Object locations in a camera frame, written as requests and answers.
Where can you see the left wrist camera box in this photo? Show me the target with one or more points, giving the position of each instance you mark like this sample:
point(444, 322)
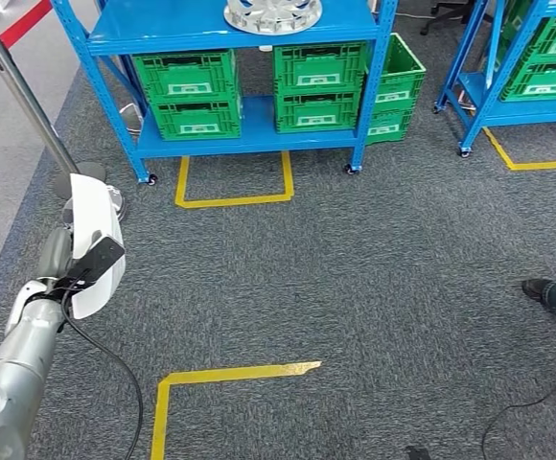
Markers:
point(100, 257)

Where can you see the blue metal shelf rack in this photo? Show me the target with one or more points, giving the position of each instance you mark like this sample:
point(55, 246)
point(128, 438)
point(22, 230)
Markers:
point(508, 111)
point(187, 25)

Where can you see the yellow floor tape outline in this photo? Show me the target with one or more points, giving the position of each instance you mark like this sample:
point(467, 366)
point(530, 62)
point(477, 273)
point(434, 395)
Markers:
point(532, 165)
point(235, 202)
point(235, 373)

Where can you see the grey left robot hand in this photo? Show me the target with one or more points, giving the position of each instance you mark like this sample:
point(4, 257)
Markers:
point(55, 254)

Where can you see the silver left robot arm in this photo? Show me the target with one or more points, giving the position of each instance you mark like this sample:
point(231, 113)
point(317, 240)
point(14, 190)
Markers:
point(19, 362)

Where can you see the white curved plastic part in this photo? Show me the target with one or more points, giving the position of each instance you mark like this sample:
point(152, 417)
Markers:
point(93, 209)

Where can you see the black office chair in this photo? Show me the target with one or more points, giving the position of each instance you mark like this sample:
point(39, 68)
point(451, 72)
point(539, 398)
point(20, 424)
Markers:
point(450, 13)

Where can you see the silver wheel hubcap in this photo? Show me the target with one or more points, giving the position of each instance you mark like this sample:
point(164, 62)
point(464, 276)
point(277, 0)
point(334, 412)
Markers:
point(273, 16)

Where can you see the chrome barrier stanchion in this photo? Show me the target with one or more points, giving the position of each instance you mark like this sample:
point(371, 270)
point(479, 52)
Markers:
point(29, 101)
point(131, 120)

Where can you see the red barrier belt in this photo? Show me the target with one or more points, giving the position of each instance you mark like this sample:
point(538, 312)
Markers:
point(23, 22)

